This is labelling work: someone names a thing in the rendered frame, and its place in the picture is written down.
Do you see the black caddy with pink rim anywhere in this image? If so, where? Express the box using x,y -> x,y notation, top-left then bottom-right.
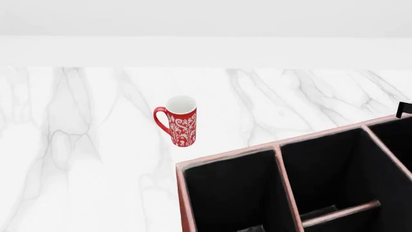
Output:
175,114 -> 412,232

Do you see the black book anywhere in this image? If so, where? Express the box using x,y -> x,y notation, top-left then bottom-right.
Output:
395,101 -> 412,119

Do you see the red white patterned mug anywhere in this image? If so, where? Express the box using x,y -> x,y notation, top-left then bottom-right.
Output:
153,95 -> 198,148

